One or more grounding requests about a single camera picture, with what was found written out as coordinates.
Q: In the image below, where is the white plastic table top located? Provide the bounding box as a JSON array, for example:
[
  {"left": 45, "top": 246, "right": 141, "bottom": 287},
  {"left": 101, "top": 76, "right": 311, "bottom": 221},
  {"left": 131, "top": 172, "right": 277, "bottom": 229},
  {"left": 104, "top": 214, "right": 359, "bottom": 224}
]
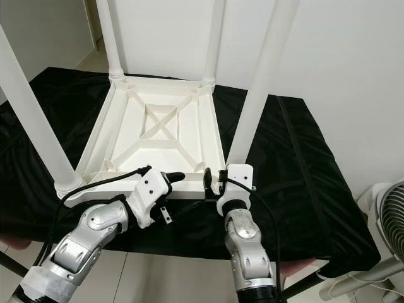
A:
[{"left": 56, "top": 74, "right": 228, "bottom": 206}]

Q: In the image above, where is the white plastic table leg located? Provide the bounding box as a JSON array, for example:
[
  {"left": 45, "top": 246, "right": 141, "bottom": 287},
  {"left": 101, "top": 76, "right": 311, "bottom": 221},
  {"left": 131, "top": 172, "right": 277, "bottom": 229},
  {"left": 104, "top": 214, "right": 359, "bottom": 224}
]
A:
[
  {"left": 226, "top": 0, "right": 300, "bottom": 170},
  {"left": 98, "top": 0, "right": 126, "bottom": 83},
  {"left": 0, "top": 25, "right": 84, "bottom": 195},
  {"left": 202, "top": 0, "right": 227, "bottom": 88}
]

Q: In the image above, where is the black tablecloth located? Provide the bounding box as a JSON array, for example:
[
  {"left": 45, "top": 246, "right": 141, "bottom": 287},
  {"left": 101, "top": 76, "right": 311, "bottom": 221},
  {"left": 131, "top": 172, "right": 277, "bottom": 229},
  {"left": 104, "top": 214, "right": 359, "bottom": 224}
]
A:
[{"left": 0, "top": 66, "right": 383, "bottom": 278}]

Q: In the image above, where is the black metal table leg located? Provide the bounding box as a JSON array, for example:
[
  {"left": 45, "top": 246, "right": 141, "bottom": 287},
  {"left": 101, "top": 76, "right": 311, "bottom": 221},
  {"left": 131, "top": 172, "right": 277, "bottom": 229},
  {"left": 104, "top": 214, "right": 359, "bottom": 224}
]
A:
[
  {"left": 284, "top": 275, "right": 323, "bottom": 300},
  {"left": 0, "top": 256, "right": 32, "bottom": 294}
]

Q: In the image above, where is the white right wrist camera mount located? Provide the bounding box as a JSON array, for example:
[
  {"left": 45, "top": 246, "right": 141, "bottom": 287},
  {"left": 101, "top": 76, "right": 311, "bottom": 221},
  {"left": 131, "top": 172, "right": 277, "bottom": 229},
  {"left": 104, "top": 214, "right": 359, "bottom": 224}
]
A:
[{"left": 218, "top": 164, "right": 256, "bottom": 217}]

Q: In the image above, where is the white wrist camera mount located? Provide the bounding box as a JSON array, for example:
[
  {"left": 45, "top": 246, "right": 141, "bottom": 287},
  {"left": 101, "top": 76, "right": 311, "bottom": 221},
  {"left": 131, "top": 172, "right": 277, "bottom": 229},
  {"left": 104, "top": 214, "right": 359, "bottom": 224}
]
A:
[
  {"left": 126, "top": 169, "right": 174, "bottom": 228},
  {"left": 218, "top": 164, "right": 256, "bottom": 217}
]

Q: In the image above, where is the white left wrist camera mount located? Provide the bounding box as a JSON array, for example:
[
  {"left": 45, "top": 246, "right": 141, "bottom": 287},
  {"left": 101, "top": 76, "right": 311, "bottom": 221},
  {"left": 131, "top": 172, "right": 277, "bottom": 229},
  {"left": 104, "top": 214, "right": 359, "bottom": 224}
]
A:
[{"left": 126, "top": 169, "right": 174, "bottom": 228}]

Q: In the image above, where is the white pedestal fan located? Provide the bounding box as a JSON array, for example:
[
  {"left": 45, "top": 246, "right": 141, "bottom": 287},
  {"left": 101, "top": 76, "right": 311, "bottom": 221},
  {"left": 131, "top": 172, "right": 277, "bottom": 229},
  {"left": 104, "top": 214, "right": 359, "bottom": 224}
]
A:
[{"left": 319, "top": 180, "right": 404, "bottom": 303}]

